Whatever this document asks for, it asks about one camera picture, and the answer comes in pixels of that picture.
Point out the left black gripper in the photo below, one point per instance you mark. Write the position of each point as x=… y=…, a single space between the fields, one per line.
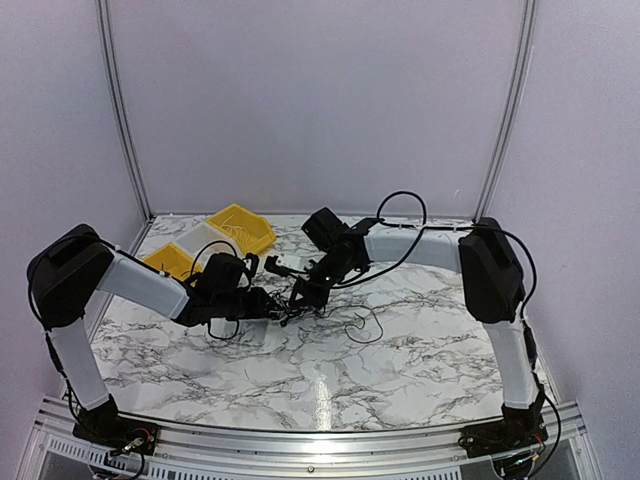
x=259 y=307

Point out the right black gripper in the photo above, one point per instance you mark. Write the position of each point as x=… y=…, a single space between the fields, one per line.
x=311 y=297

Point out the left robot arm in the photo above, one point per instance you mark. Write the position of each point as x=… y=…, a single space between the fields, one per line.
x=63 y=277

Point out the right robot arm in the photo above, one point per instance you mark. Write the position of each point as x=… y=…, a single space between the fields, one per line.
x=482 y=254

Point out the yellow bin far right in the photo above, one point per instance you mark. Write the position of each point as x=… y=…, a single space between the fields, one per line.
x=251 y=232

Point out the yellow bin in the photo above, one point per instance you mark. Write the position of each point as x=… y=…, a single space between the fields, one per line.
x=251 y=232
x=171 y=259

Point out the white translucent bin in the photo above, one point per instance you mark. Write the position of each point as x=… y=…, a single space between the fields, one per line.
x=193 y=240

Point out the yellow bin near left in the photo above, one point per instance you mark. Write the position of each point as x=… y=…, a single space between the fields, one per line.
x=171 y=259

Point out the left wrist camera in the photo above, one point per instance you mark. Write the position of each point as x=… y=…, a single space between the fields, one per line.
x=249 y=270

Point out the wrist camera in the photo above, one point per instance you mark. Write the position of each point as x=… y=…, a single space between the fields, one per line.
x=286 y=264
x=249 y=270

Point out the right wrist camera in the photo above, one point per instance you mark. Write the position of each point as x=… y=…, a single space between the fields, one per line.
x=286 y=264

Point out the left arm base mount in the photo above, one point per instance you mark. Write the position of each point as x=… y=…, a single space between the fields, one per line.
x=117 y=435

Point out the aluminium front rail frame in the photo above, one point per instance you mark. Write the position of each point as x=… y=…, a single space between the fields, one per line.
x=185 y=451

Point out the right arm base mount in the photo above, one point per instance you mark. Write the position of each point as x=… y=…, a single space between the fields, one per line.
x=517 y=429

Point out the right corner aluminium post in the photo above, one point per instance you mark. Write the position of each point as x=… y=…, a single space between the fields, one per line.
x=515 y=91

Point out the corner aluminium post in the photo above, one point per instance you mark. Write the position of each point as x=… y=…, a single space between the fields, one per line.
x=515 y=91
x=123 y=128

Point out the left corner aluminium post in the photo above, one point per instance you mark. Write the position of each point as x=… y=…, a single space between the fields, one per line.
x=123 y=128

